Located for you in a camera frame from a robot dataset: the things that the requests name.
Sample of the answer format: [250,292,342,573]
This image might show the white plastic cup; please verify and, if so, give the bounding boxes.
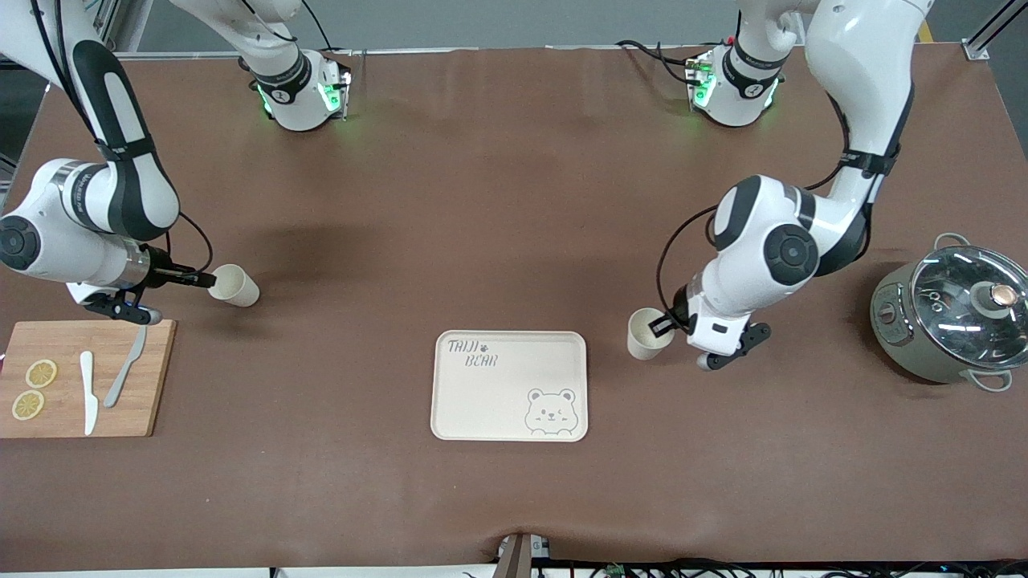
[207,263,260,308]
[626,307,675,361]

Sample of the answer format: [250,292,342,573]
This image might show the cream bear print tray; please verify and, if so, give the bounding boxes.
[430,330,589,442]

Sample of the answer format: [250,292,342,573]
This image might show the grey plastic knife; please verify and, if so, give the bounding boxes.
[103,324,148,409]

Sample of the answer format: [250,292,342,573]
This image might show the bamboo cutting board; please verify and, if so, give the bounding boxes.
[0,320,177,439]

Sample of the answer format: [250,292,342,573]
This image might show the white plastic knife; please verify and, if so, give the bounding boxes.
[80,351,99,436]

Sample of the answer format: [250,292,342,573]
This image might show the brown table cover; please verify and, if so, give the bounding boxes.
[0,44,1028,572]

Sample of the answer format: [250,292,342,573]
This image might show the grey-green electric cooking pot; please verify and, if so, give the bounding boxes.
[870,233,1028,393]

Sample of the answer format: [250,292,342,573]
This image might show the glass pot lid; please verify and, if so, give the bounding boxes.
[910,245,1028,370]

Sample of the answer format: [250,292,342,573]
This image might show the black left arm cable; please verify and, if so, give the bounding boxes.
[656,88,852,318]

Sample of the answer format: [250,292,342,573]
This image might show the aluminium frame profile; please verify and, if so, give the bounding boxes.
[964,0,1011,61]
[80,0,133,57]

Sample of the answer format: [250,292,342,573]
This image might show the black base power cables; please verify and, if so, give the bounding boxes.
[616,39,700,85]

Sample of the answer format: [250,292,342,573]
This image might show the metal bracket at table edge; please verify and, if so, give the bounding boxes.
[496,532,551,578]

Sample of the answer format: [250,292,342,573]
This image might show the black base cable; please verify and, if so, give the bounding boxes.
[301,0,334,51]

